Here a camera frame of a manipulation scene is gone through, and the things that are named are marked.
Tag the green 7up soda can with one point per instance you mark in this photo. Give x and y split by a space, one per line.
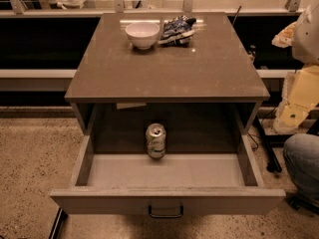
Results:
156 136

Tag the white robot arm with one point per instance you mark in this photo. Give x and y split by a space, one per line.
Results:
300 92

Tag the paper label under counter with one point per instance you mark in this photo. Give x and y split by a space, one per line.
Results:
129 105

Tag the brown cabinet with counter top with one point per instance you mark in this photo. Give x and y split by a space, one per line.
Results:
213 68

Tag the open grey top drawer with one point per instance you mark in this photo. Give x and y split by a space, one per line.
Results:
208 166

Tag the white ceramic bowl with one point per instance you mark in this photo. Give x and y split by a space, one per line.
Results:
143 34

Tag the blue crumpled chip bag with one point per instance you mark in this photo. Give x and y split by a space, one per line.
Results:
177 31

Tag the black stand leg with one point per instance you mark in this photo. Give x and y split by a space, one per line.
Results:
273 164

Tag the person's knee in jeans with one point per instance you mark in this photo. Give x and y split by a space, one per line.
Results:
301 155

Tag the black metal drawer handle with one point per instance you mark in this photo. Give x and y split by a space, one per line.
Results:
165 212

